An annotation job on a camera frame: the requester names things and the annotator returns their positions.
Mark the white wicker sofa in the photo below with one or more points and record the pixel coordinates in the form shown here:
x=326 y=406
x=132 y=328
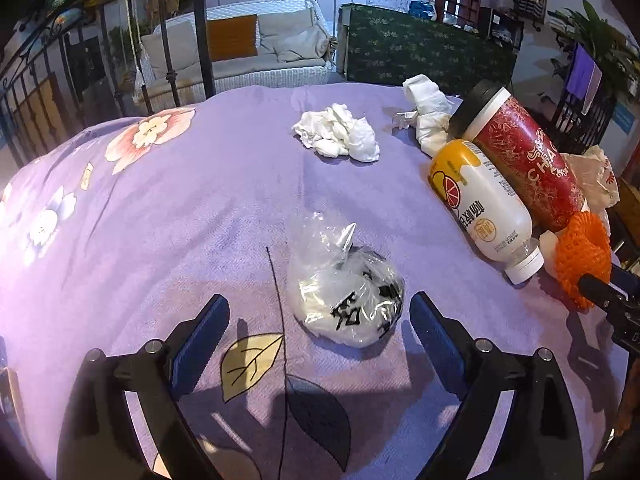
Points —
x=269 y=43

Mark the green patterned counter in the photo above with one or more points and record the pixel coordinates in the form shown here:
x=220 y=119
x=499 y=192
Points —
x=381 y=46

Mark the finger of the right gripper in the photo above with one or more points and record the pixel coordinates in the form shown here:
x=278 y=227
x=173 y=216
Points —
x=621 y=314

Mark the white orange drink bottle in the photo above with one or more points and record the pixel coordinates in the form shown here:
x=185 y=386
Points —
x=487 y=208

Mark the crumpled beige paper bag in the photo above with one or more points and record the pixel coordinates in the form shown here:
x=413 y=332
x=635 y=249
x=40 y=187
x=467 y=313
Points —
x=595 y=177

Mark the orange cushion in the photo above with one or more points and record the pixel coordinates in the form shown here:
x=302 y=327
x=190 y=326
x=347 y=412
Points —
x=232 y=38

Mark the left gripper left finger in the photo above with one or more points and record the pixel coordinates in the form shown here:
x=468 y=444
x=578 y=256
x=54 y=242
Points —
x=98 y=440

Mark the orange foam fruit net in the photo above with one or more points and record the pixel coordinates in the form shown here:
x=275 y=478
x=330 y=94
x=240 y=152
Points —
x=583 y=248

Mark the clear plastic bag with print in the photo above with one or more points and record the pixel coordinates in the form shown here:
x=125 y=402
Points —
x=339 y=290

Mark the green potted plant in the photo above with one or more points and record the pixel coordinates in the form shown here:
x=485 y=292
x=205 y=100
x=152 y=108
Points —
x=614 y=54

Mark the crumpled white tissue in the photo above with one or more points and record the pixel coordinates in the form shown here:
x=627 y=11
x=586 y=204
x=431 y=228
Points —
x=334 y=132

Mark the purple floral tablecloth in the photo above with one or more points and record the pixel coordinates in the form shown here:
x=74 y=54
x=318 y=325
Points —
x=103 y=246

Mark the twisted white paper towel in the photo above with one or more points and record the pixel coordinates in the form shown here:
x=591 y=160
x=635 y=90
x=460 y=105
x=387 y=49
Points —
x=430 y=115

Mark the red tea cup black lid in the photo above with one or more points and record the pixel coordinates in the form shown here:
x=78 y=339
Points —
x=492 y=119

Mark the black iron railing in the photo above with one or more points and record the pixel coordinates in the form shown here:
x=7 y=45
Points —
x=81 y=63

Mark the purple hanging towel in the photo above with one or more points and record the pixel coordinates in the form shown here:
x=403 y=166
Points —
x=584 y=79

